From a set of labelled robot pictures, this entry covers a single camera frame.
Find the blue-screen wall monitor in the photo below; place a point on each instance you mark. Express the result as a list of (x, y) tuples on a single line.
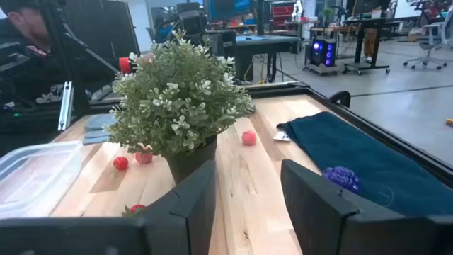
[(228, 8)]

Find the silver aluminium bar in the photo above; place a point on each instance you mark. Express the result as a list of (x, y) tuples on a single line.
[(66, 106)]

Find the grey office chair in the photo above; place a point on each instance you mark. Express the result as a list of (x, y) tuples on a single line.
[(430, 39)]

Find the black aluminium table frame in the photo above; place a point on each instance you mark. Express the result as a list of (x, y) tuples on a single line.
[(389, 134)]

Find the small yellow floor item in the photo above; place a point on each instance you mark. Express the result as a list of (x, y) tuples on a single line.
[(449, 123)]

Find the leafy red toy strawberry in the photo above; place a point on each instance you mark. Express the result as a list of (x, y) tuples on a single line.
[(136, 209)]

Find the computer tower with blue lights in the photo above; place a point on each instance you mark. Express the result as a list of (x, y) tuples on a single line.
[(322, 53)]

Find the navy blue towel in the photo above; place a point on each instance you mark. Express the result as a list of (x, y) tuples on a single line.
[(371, 166)]

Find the purple toy grape bunch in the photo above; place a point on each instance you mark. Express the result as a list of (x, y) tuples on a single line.
[(341, 177)]

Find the pink lumpy toy fruit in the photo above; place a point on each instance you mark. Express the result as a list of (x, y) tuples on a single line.
[(248, 137)]

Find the person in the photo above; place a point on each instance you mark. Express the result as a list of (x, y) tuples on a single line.
[(28, 28)]

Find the red cylindrical button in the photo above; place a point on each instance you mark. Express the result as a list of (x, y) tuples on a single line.
[(124, 65)]

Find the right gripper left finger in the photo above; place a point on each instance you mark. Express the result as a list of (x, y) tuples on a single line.
[(106, 237)]

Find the clear plastic tupperware container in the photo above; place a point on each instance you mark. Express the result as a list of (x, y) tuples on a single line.
[(35, 177)]

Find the green artificial potted plant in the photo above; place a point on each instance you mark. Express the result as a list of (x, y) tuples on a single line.
[(177, 99)]

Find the black standing desk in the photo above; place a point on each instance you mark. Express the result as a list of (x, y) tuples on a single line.
[(368, 25)]

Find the small red toy strawberry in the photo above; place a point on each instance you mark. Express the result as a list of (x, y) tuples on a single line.
[(120, 163)]

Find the grey towel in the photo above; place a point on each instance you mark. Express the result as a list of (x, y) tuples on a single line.
[(99, 127)]

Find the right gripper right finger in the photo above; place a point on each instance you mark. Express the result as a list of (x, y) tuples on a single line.
[(354, 233)]

